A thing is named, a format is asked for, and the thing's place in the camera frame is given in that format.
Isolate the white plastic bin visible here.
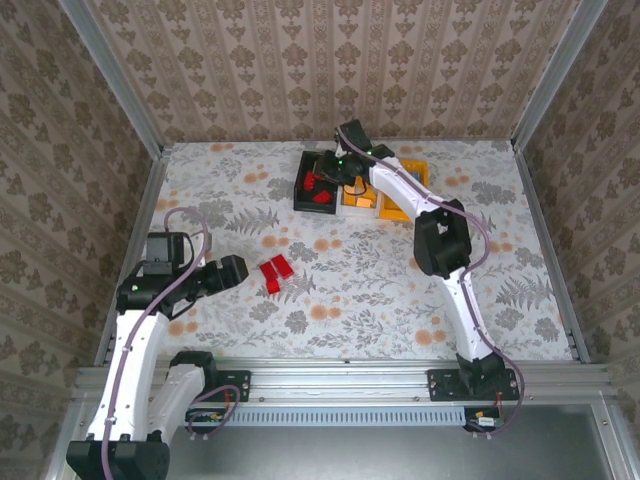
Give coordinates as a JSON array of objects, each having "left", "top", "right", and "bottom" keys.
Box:
[{"left": 339, "top": 182, "right": 381, "bottom": 217}]

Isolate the black plastic bin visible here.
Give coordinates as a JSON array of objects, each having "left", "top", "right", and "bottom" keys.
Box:
[{"left": 292, "top": 151, "right": 344, "bottom": 214}]

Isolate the small circuit board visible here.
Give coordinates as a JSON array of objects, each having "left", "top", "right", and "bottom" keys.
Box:
[
  {"left": 464, "top": 407, "right": 505, "bottom": 432},
  {"left": 185, "top": 408, "right": 225, "bottom": 427}
]

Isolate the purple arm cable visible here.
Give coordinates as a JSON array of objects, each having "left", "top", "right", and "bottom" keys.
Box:
[
  {"left": 99, "top": 207, "right": 242, "bottom": 480},
  {"left": 335, "top": 124, "right": 525, "bottom": 441}
]

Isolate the grey metal panel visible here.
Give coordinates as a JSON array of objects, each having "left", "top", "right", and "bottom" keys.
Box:
[{"left": 167, "top": 404, "right": 614, "bottom": 480}]

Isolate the grey slotted cable duct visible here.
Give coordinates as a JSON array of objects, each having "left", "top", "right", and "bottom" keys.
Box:
[{"left": 184, "top": 407, "right": 471, "bottom": 427}]

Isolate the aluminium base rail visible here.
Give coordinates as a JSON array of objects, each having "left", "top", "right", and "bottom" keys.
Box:
[{"left": 74, "top": 357, "right": 614, "bottom": 404}]

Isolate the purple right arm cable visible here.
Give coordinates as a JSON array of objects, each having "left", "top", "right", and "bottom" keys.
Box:
[{"left": 335, "top": 124, "right": 525, "bottom": 441}]

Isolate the yellow plastic bin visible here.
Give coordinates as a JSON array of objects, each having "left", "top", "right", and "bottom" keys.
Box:
[{"left": 378, "top": 158, "right": 432, "bottom": 222}]

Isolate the aluminium side rail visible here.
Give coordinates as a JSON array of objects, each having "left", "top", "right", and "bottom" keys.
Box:
[
  {"left": 513, "top": 144, "right": 591, "bottom": 364},
  {"left": 94, "top": 149, "right": 172, "bottom": 366}
]

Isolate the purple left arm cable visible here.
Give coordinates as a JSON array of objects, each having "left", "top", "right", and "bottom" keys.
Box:
[{"left": 99, "top": 207, "right": 242, "bottom": 480}]

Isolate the aluminium corner post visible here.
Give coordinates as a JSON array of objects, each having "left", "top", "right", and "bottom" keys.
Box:
[
  {"left": 512, "top": 0, "right": 609, "bottom": 151},
  {"left": 58, "top": 0, "right": 166, "bottom": 156}
]

